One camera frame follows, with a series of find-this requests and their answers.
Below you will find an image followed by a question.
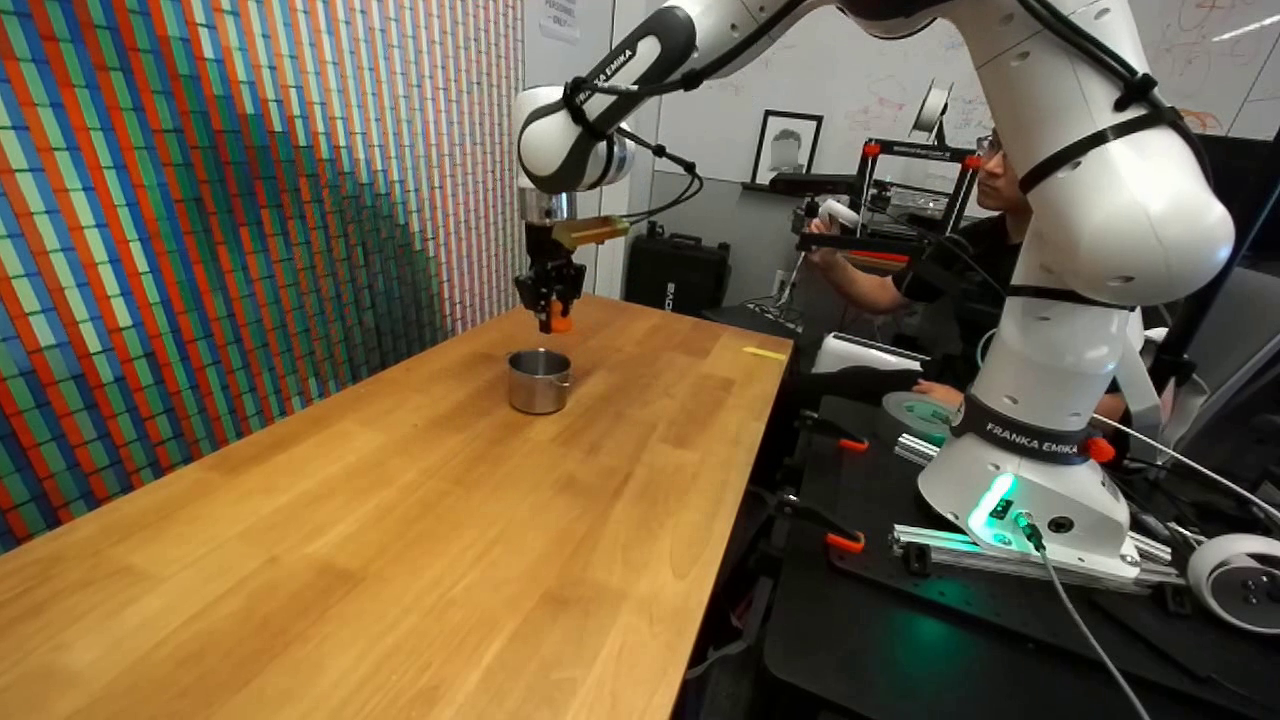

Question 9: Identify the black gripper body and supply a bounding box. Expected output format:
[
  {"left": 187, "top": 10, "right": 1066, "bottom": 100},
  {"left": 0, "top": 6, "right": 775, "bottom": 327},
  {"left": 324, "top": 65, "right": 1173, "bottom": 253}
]
[{"left": 515, "top": 190, "right": 585, "bottom": 303}]

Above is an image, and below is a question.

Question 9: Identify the orange rubber duck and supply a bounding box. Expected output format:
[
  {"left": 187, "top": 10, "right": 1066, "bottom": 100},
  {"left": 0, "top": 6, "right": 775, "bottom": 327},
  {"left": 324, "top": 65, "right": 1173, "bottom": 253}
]
[{"left": 541, "top": 312, "right": 572, "bottom": 338}]

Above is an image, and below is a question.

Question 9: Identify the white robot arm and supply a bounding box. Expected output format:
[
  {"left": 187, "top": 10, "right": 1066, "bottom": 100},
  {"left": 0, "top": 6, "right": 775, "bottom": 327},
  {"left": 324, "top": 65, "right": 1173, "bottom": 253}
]
[{"left": 515, "top": 0, "right": 1238, "bottom": 566}]

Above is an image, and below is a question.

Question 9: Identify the small metal cup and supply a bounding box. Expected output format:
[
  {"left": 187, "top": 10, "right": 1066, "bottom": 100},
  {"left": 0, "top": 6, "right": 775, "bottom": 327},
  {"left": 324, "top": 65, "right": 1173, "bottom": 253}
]
[{"left": 508, "top": 350, "right": 572, "bottom": 415}]

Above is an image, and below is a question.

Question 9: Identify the black hard case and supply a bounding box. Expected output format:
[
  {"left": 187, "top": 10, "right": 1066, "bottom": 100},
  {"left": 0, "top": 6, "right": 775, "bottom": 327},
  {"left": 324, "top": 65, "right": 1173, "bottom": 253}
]
[{"left": 624, "top": 223, "right": 732, "bottom": 318}]

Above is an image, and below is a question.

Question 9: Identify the framed portrait picture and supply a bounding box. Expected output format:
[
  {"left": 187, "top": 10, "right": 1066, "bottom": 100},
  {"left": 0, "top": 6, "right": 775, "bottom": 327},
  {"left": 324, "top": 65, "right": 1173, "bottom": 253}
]
[{"left": 752, "top": 108, "right": 823, "bottom": 185}]

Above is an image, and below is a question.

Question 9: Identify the orange black clamp far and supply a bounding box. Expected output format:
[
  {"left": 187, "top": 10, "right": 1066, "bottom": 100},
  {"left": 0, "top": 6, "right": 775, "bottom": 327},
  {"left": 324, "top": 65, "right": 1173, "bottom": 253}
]
[{"left": 800, "top": 414, "right": 871, "bottom": 458}]

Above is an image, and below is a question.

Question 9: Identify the orange black clamp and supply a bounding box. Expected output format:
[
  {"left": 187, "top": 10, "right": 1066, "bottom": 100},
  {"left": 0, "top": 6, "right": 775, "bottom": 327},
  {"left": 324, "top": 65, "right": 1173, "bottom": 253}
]
[
  {"left": 775, "top": 492, "right": 868, "bottom": 555},
  {"left": 800, "top": 414, "right": 871, "bottom": 458}
]

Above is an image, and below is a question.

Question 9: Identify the black red 3D printer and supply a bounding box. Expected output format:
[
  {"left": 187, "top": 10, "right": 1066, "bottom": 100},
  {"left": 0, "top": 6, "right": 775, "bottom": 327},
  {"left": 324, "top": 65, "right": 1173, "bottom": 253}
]
[{"left": 797, "top": 142, "right": 981, "bottom": 258}]

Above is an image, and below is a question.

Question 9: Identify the orange black clamp near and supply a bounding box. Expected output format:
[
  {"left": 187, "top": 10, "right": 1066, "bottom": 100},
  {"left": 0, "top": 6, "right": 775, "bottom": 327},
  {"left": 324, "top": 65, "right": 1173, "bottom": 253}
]
[{"left": 775, "top": 492, "right": 868, "bottom": 555}]

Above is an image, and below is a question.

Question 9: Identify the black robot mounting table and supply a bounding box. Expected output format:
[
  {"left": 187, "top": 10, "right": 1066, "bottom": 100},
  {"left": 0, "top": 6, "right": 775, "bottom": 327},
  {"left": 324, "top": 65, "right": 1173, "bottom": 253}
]
[{"left": 764, "top": 400, "right": 1280, "bottom": 720}]

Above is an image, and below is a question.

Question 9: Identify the white tape roll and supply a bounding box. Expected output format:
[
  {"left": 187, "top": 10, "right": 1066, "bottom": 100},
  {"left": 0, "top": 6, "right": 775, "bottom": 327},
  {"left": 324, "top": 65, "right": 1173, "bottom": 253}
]
[{"left": 1187, "top": 534, "right": 1280, "bottom": 636}]

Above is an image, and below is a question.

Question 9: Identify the grey cable from base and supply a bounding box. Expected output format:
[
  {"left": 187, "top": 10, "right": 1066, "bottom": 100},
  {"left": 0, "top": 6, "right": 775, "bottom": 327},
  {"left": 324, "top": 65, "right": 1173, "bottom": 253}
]
[{"left": 1022, "top": 522, "right": 1151, "bottom": 720}]

